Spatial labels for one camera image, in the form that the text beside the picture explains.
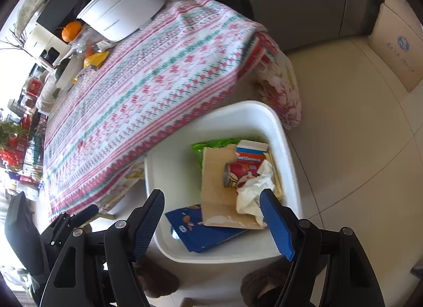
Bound cream air fryer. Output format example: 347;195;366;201
25;26;71;70

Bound brown fuzzy slipper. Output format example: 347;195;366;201
241;256;326;307
135;256;181;299

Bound red label glass jar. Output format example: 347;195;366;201
25;77;45;99

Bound white plastic bin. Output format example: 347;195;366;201
144;100;304;264

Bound green leafy plant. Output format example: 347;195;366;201
0;120;34;152

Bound red plastic bags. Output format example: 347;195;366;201
0;135;30;169

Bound green snack packet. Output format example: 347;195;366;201
192;138;261;175

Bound white electric cooking pot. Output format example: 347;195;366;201
76;0;228;42

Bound cardboard sheet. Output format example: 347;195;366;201
200;144;268;228

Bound black wire rack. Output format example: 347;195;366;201
0;85;47;182

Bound large orange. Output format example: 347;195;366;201
62;21;83;42

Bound cherry print beige cloth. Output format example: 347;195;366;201
35;72;63;116

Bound blue cardboard box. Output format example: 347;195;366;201
165;204;250;253

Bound brown cardboard box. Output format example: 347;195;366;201
367;0;423;93

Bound red green patterned tablecloth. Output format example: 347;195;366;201
43;0;281;223

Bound clear glass jar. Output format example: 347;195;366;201
71;28;100;54

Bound pink floral table cover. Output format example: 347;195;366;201
94;52;303;220

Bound black and white microwave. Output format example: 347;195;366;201
36;0;103;41

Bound red drink can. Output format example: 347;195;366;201
224;162;263;189

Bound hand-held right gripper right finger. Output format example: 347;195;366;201
259;189;385;307

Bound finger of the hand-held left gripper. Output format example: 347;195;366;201
40;204;100;246

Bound yellow flat snack packet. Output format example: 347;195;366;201
77;51;110;83

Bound dark green pumpkin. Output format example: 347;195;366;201
54;59;71;79

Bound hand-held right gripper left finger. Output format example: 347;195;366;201
40;190;166;307

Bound small white red carton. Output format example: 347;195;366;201
235;140;269;164

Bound white tissue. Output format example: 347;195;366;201
235;160;276;225

